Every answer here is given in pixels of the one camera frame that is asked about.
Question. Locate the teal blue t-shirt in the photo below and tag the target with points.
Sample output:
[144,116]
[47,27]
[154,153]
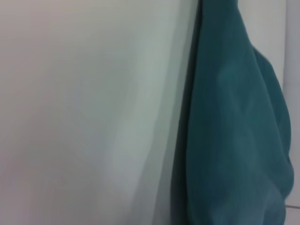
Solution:
[234,129]

